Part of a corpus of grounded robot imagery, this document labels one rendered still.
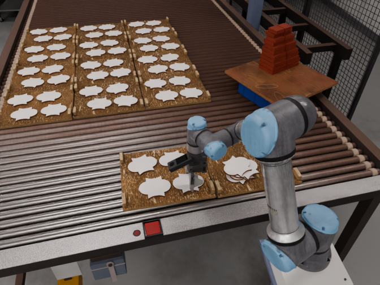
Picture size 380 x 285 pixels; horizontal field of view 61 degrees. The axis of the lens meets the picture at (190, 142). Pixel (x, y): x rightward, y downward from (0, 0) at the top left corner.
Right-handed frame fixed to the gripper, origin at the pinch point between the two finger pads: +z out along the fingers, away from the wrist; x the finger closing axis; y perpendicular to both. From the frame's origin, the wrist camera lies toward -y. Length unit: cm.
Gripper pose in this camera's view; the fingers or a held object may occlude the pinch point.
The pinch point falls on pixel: (188, 182)
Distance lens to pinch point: 149.2
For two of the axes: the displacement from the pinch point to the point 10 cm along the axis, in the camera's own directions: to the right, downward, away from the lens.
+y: 9.8, -1.0, 1.8
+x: -2.0, -6.4, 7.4
